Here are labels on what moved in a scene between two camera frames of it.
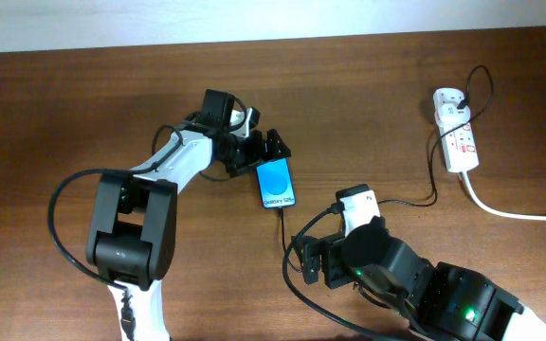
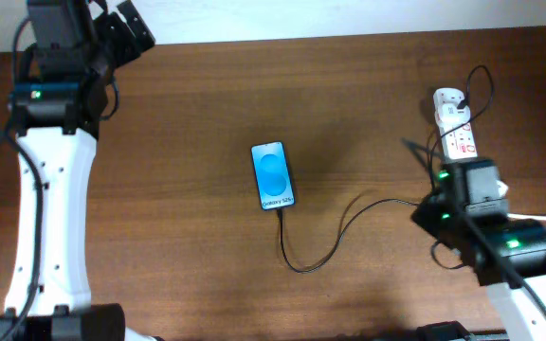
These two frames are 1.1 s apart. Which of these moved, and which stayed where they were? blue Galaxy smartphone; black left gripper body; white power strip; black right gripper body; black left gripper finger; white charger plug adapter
Moved: black right gripper body; black left gripper body; black left gripper finger
Stayed: blue Galaxy smartphone; white power strip; white charger plug adapter
